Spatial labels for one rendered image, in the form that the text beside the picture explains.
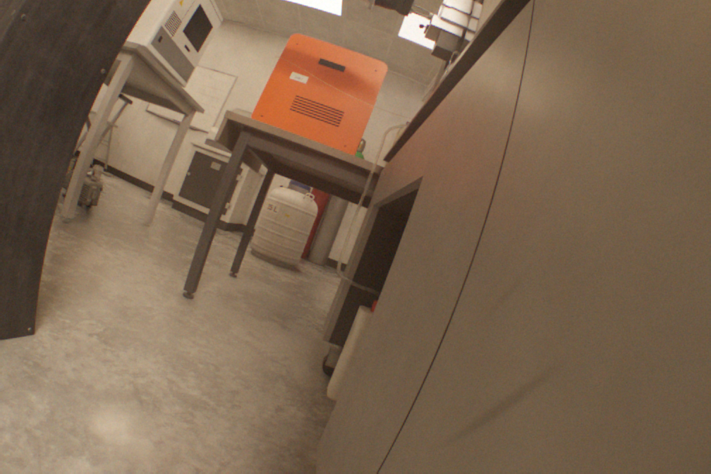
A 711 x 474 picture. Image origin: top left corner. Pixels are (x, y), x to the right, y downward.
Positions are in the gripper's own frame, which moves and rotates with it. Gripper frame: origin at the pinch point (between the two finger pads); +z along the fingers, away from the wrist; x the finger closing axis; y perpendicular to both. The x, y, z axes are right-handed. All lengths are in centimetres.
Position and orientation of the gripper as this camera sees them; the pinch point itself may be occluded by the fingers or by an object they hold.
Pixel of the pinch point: (429, 15)
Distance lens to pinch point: 114.9
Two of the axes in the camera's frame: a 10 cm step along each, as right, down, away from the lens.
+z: 9.4, 3.5, 0.5
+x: -2.8, 6.6, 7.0
